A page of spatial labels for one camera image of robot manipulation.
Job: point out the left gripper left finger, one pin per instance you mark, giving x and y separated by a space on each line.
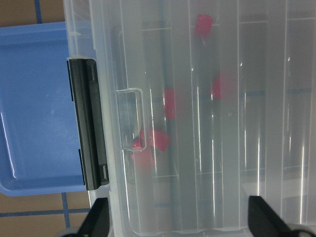
97 222

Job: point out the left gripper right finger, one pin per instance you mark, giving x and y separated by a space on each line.
264 222

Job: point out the clear plastic box lid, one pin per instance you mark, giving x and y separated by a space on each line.
209 118

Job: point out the red block from tray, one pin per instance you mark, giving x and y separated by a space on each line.
170 102

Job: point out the red block in box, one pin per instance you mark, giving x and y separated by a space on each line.
143 160
157 139
222 87
203 25

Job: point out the clear plastic storage box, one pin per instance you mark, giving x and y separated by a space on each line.
81 37

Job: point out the blue plastic tray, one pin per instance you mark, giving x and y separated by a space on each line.
39 141

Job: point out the black box latch handle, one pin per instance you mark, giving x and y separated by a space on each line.
85 92

